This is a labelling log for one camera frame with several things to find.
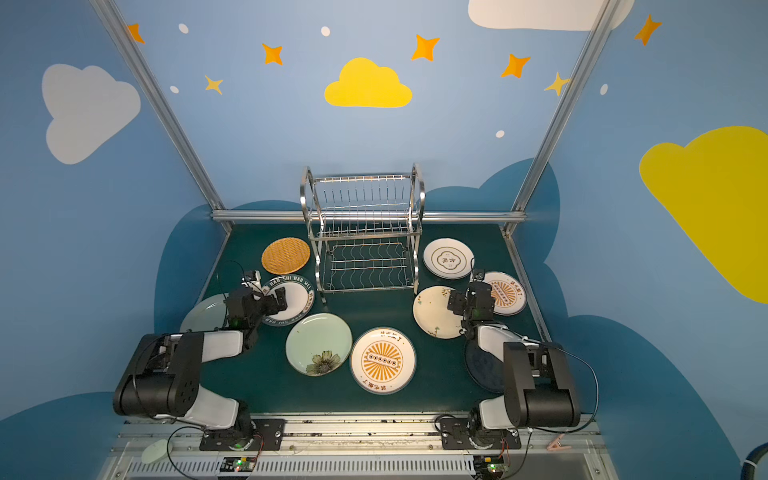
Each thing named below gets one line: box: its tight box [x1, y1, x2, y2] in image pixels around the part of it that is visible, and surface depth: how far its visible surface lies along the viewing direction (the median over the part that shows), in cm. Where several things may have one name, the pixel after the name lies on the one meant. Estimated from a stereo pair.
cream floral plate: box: [413, 286, 463, 340], surface depth 100 cm
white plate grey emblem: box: [423, 238, 474, 280], surface depth 113 cm
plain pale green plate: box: [179, 293, 228, 332], surface depth 96 cm
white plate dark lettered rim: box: [262, 275, 314, 327], surface depth 103 cm
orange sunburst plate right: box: [483, 271, 527, 317], surface depth 103 cm
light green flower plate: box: [285, 313, 353, 377], surface depth 90 cm
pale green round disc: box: [141, 439, 173, 464], surface depth 71 cm
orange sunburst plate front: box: [350, 326, 417, 395], surface depth 88 cm
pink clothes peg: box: [546, 433, 572, 451], surface depth 74 cm
